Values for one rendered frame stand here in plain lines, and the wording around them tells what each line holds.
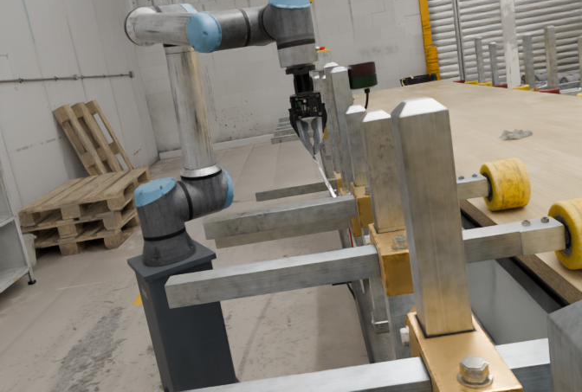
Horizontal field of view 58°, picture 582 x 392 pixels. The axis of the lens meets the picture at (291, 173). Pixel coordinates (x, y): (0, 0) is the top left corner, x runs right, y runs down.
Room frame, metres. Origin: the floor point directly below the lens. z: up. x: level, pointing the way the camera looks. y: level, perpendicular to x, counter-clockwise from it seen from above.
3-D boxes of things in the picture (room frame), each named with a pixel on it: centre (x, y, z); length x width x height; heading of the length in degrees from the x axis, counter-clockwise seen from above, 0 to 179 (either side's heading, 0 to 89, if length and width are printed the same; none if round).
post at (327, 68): (1.38, -0.15, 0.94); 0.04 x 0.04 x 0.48; 87
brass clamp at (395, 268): (0.61, -0.11, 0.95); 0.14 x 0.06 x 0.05; 177
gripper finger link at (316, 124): (1.25, -0.08, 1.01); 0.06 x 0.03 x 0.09; 177
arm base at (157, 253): (1.81, 0.48, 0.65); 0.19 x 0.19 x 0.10
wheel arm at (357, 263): (0.59, -0.08, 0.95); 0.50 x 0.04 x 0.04; 87
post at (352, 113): (0.88, -0.12, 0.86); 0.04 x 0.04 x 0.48; 87
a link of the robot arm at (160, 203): (1.82, 0.47, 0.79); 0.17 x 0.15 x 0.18; 121
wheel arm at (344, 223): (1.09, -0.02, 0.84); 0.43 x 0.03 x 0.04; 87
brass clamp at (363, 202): (0.86, -0.12, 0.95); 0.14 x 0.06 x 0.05; 177
